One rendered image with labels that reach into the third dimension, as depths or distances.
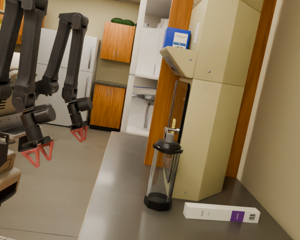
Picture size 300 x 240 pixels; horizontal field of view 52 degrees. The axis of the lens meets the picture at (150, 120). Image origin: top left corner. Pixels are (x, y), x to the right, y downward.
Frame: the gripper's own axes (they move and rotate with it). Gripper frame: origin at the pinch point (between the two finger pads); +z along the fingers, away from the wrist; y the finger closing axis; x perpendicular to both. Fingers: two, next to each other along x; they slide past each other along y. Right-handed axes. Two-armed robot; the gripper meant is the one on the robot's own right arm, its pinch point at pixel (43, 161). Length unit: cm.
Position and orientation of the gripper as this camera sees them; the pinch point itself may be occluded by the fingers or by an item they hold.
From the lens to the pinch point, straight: 128.3
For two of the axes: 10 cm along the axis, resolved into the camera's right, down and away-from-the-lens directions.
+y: 1.5, -1.4, 9.8
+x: -9.5, 2.5, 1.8
